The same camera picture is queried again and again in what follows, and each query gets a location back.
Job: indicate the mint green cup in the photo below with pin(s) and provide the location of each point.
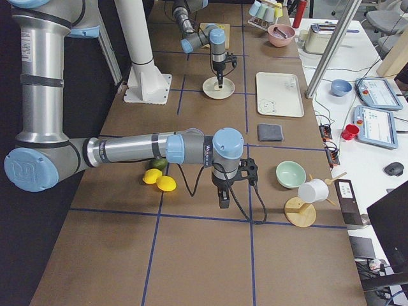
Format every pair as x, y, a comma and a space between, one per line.
261, 11

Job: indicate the yellow cup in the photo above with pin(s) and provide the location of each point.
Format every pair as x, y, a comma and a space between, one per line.
278, 11

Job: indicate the near teach pendant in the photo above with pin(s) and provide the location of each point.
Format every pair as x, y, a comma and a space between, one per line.
377, 127

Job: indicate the pink bowl with ice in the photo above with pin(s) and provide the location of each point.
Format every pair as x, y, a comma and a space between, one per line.
280, 35

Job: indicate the green lime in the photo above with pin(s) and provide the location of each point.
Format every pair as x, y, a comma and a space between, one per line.
159, 164

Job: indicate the cream toaster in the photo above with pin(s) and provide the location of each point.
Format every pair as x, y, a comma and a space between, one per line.
318, 37

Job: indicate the red bottle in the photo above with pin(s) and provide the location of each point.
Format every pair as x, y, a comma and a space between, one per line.
300, 9

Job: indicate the white mug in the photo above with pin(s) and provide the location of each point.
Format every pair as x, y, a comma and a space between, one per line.
313, 191

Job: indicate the grey cup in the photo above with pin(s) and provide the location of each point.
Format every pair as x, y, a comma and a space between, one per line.
269, 15

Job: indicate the upper yellow lemon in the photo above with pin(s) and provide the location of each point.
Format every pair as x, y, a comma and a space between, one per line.
152, 175

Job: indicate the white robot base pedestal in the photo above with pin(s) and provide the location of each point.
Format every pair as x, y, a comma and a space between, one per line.
146, 84

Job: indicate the black monitor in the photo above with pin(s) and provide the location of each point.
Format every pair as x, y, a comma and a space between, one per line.
388, 217

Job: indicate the light blue cup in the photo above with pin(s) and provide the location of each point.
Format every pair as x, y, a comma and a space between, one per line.
254, 8

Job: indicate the steel scoop handle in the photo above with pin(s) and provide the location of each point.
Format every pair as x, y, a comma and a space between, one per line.
283, 34

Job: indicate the aluminium frame post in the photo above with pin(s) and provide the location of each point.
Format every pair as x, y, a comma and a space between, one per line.
332, 46

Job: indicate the yellow lemon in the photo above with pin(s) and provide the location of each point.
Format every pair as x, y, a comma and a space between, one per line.
152, 175
166, 183

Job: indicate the mint green bowl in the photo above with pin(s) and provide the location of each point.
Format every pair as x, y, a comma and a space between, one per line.
290, 174

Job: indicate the red mug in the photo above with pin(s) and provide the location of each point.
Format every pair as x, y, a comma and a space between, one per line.
350, 132

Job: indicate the white bear tray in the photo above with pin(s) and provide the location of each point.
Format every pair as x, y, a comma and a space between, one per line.
278, 94

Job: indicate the teach pendant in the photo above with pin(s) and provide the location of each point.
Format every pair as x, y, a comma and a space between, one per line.
376, 92
377, 127

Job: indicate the black computer mouse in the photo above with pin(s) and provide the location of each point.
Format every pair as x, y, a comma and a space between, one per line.
394, 169

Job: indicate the far teach pendant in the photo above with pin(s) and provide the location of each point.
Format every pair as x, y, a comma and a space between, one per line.
376, 92

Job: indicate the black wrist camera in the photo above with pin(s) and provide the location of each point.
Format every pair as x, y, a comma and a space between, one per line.
248, 170
232, 59

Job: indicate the cream round plate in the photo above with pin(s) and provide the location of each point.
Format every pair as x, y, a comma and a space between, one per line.
212, 90

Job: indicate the lower yellow lemon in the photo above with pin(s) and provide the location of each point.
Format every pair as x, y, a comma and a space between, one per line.
166, 183

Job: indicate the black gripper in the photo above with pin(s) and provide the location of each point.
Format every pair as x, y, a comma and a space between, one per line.
218, 67
220, 183

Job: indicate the wooden mug tree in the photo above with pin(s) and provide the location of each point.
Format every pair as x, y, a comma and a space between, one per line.
303, 214

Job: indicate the cream mug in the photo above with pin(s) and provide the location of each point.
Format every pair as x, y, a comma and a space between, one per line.
303, 35

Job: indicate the bamboo cutting board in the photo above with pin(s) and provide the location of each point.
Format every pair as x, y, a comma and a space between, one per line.
224, 27

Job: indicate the black box device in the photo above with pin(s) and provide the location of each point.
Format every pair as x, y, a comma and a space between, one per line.
348, 204

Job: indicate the grey folded cloth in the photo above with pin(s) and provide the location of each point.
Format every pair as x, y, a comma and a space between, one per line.
270, 133

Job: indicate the blue bowl on desk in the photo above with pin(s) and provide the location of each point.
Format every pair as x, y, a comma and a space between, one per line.
340, 87

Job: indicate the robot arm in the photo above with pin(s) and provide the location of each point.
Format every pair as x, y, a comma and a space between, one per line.
211, 35
88, 96

